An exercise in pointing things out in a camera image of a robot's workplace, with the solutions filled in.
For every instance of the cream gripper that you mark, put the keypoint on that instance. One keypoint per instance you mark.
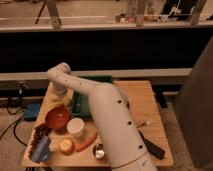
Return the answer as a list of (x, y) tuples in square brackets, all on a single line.
[(62, 98)]

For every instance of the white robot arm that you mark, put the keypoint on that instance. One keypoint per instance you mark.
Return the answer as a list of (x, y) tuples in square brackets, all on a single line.
[(123, 145)]

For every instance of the green plastic tray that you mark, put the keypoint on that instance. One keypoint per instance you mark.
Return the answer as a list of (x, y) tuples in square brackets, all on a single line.
[(79, 106)]

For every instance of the orange bowl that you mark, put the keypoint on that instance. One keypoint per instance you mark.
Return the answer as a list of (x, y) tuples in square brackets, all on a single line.
[(57, 117)]

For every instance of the white plastic cup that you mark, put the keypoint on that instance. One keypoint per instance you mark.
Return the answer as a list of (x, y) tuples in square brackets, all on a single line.
[(75, 126)]

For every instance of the blue box on floor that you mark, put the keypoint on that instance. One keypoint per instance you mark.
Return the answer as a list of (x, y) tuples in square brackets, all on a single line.
[(31, 112)]

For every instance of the bunch of dark grapes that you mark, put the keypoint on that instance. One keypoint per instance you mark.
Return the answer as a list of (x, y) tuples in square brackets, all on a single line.
[(39, 131)]

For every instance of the yellow round fruit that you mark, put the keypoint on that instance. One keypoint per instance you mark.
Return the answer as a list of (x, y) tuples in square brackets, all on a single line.
[(66, 146)]

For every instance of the orange carrot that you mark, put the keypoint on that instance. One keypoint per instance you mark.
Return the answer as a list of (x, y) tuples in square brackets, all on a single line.
[(86, 143)]

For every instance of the blue crumpled bag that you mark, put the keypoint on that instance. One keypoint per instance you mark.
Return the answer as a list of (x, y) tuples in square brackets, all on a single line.
[(42, 151)]

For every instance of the small steel cup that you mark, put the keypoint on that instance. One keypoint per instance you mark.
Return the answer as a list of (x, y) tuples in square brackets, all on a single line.
[(98, 151)]

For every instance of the black rectangular block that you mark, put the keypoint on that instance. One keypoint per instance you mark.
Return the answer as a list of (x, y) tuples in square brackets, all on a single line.
[(155, 150)]

